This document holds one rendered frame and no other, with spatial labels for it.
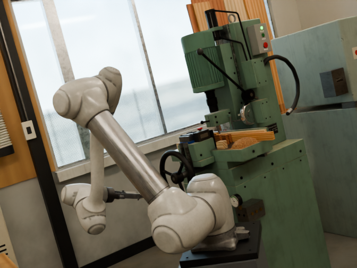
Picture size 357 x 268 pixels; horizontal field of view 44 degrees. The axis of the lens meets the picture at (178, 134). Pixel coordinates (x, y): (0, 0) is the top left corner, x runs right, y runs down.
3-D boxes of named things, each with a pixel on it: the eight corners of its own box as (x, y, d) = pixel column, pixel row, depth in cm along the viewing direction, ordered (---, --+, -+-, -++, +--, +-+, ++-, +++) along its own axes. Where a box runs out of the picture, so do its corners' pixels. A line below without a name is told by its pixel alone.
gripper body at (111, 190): (109, 187, 211) (126, 187, 216) (101, 186, 218) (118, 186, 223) (108, 203, 210) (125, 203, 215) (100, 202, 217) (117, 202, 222)
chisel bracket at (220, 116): (207, 130, 244) (203, 115, 243) (225, 124, 251) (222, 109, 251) (215, 129, 237) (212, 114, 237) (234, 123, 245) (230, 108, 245)
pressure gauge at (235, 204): (231, 210, 216) (228, 194, 215) (237, 208, 218) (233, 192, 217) (240, 211, 211) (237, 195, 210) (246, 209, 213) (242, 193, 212)
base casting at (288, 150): (183, 183, 255) (179, 168, 254) (251, 154, 288) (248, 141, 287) (236, 186, 219) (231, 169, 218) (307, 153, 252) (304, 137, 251)
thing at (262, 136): (189, 144, 267) (187, 137, 267) (192, 143, 268) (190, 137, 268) (272, 140, 213) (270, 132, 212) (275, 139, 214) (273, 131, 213)
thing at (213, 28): (207, 42, 247) (200, 13, 245) (217, 41, 252) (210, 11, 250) (216, 39, 241) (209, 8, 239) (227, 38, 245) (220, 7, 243)
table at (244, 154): (159, 166, 253) (156, 156, 253) (198, 151, 271) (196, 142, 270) (230, 167, 204) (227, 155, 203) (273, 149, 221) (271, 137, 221)
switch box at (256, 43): (252, 56, 246) (246, 27, 244) (264, 52, 252) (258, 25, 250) (260, 53, 241) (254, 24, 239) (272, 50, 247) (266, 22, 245)
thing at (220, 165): (181, 168, 252) (179, 161, 252) (209, 157, 264) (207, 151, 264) (228, 169, 220) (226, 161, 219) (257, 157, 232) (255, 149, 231)
